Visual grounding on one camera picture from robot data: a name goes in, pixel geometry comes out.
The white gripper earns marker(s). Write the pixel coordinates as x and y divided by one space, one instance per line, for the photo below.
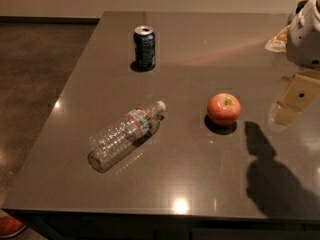
306 39

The clear plastic water bottle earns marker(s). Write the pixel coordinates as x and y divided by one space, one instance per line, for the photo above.
115 142

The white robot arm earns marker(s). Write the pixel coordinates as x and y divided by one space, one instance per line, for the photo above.
305 19

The red apple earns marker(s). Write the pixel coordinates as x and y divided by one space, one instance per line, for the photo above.
223 109

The dark blue soda can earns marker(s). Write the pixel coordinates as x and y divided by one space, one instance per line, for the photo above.
145 53

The red shoe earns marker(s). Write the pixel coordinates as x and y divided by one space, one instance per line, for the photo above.
10 227

